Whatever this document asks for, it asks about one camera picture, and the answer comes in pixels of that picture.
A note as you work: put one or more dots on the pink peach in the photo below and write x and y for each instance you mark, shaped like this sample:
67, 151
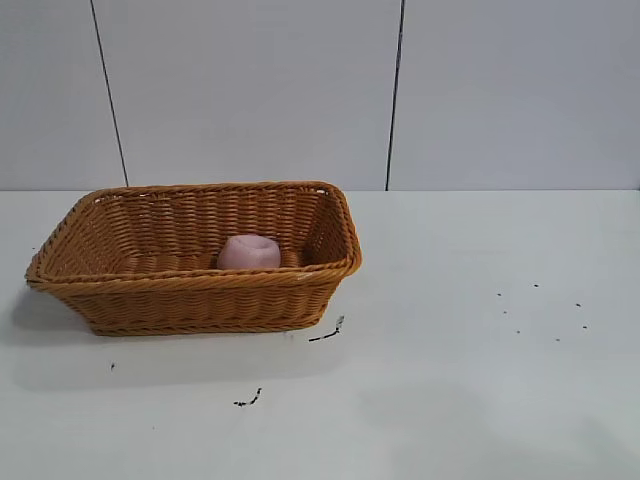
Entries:
247, 253

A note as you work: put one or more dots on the brown wicker basket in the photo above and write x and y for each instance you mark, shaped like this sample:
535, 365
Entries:
200, 300

